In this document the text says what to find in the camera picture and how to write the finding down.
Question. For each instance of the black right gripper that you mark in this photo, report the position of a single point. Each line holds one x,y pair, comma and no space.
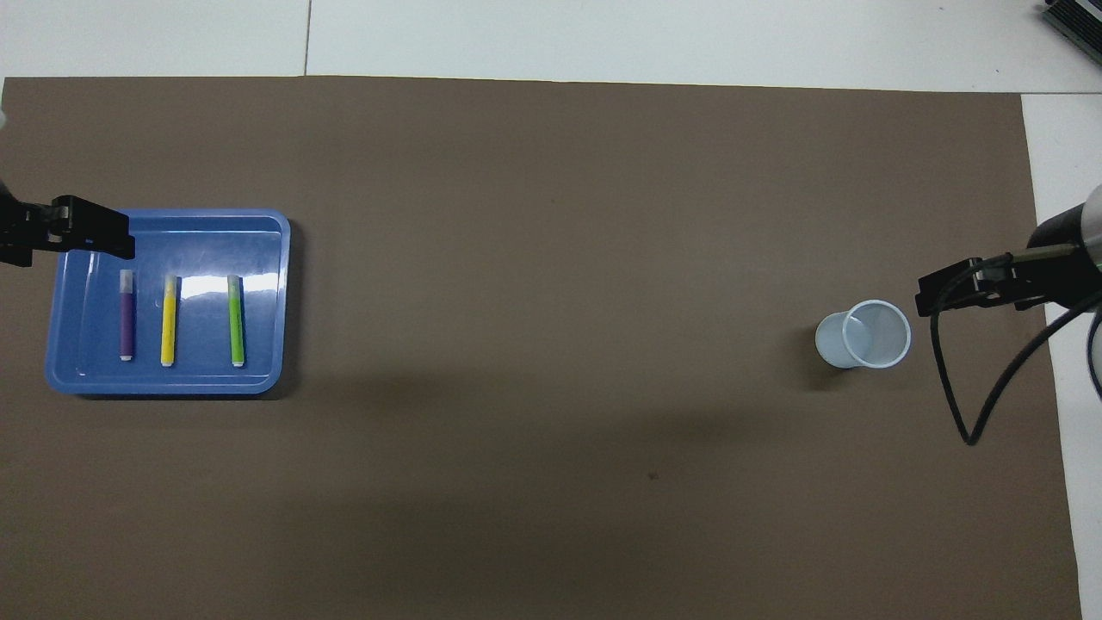
1063,258

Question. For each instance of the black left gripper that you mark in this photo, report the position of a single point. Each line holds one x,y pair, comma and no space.
7,232

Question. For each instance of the purple pen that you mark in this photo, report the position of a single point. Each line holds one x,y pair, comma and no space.
126,314

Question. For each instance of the yellow pen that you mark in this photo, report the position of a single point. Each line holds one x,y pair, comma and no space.
169,320

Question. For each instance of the green pen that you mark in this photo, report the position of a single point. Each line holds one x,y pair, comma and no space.
235,320

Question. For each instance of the blue plastic tray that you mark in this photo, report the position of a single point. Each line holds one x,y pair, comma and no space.
258,250

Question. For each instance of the pale blue mesh pen cup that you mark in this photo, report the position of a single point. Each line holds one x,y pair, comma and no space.
865,336

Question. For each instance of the dark striped box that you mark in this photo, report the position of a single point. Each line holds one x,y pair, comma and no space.
1076,21

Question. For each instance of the brown table mat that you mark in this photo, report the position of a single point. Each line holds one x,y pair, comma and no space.
551,258

